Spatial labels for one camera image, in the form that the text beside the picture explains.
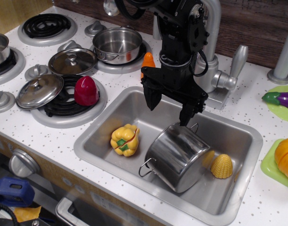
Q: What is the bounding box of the silver stove knob middle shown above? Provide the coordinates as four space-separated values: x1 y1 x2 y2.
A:
57 40 81 52

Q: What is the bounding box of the silver oven door handle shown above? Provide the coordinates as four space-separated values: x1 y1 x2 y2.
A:
55 196 107 226

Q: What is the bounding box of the purple toy eggplant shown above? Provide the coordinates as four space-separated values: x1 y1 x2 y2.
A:
262 92 288 108

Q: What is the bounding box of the steel lid upper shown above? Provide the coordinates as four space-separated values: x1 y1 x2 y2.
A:
48 48 97 75

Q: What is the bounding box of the black cable bottom left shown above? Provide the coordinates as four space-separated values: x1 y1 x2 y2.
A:
0 202 19 226

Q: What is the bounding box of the orange toy pumpkin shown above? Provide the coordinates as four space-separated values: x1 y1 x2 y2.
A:
274 138 288 178

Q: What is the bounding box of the blue clamp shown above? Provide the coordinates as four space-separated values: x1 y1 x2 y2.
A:
0 177 35 207

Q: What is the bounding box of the green plate lower right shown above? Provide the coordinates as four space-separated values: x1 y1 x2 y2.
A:
260 139 288 187

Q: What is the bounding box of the silver stove knob far left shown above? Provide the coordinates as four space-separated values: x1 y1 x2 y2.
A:
0 91 16 113

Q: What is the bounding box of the steel lid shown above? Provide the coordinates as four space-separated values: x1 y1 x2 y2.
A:
48 48 97 75
16 74 64 110

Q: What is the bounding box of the silver toy faucet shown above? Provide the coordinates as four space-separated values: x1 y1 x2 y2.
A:
152 0 249 111

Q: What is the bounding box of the silver stove knob top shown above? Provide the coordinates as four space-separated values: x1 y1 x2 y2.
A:
84 21 106 37

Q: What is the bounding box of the black back-left burner coil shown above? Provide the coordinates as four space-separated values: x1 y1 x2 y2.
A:
23 14 72 38

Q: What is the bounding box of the yellow toy corn piece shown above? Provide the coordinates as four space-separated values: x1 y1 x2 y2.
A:
210 154 233 179

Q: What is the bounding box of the steel lid lower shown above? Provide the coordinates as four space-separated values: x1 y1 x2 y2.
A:
16 74 64 110

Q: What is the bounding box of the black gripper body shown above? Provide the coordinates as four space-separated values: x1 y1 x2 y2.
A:
141 64 208 113

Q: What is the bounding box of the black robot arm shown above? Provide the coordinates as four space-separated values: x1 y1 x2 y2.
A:
115 0 209 126

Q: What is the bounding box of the silver stove knob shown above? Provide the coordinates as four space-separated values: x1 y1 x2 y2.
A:
84 21 106 37
0 91 16 113
24 64 51 81
57 40 81 52

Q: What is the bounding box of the silver oven dial knob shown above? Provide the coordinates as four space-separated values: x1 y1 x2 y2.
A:
8 149 40 178

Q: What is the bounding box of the yellow cloth bottom left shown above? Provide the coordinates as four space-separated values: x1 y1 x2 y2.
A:
14 206 41 223

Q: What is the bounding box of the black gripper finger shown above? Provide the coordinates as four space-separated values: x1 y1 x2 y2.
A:
144 85 162 111
179 102 200 126

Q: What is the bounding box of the green plate upper right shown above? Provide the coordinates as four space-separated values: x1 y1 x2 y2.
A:
267 85 288 121

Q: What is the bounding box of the steel pot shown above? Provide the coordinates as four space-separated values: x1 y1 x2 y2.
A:
92 27 143 65
0 33 10 64
138 122 215 193

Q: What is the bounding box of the silver post right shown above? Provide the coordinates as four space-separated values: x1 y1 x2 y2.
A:
267 35 288 85

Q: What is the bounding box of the yellow toy bell pepper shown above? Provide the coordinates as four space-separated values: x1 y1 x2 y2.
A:
110 124 140 157

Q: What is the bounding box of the red toy pepper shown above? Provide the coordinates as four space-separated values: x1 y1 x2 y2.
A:
74 76 99 106

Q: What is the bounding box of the green plate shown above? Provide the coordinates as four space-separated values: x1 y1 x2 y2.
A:
260 139 288 187
267 85 288 121

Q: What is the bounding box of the black front burner coil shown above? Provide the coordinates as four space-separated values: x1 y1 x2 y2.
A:
44 75 100 117

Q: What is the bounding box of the steel pot on burner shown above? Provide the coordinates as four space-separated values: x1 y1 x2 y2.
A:
92 27 143 65

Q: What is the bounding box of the orange toy carrot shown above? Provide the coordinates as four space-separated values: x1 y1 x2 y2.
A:
141 52 156 68

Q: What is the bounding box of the stainless sink basin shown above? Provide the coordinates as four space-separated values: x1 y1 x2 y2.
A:
74 87 263 226

